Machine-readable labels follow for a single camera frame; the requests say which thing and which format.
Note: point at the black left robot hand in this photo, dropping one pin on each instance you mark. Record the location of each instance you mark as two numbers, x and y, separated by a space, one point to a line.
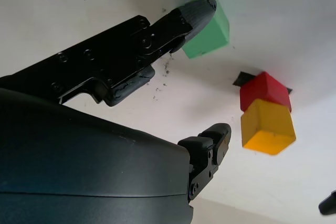
329 204

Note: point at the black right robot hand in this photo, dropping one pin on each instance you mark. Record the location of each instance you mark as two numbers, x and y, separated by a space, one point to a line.
78 161

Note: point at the yellow cube block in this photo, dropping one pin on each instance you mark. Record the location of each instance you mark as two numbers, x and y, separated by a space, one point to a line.
265 127

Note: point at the red cube block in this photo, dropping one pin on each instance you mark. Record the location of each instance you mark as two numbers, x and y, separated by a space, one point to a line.
265 90

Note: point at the green cube block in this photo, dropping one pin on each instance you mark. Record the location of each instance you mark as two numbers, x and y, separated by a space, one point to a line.
214 35

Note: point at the black tape strip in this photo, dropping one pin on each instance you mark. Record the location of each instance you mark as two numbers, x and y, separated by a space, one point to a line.
242 78

